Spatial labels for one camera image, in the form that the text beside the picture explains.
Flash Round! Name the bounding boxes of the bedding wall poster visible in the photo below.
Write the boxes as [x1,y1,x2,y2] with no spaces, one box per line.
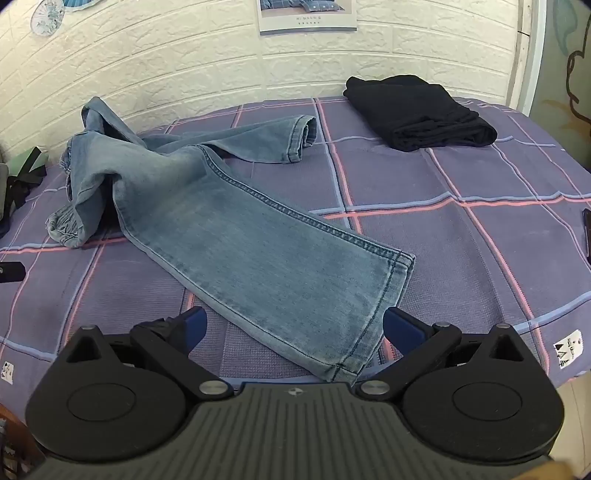
[256,0,358,37]

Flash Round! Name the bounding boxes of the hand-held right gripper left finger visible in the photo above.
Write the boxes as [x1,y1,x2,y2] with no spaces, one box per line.
[58,305,234,400]

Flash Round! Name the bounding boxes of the purple plaid bed sheet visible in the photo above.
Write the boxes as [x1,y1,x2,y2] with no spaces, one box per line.
[0,96,591,411]

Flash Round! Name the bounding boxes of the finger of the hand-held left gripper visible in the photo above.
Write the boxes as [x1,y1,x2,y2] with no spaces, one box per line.
[0,261,25,284]

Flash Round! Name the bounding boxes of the white door frame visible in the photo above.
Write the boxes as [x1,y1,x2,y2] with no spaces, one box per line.
[505,0,549,116]

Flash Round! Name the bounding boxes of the light blue denim pants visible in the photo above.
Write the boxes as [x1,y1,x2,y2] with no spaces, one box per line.
[45,96,416,384]

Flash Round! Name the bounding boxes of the green cloth bag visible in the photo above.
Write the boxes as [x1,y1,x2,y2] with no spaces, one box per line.
[0,146,49,232]

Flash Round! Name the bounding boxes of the cartoon wall picture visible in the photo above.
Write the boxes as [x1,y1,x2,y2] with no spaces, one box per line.
[540,0,591,155]

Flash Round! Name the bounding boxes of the folded black pants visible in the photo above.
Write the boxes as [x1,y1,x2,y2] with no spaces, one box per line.
[343,75,498,151]

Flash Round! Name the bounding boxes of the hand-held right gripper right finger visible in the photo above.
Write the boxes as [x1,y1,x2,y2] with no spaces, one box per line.
[353,306,533,398]

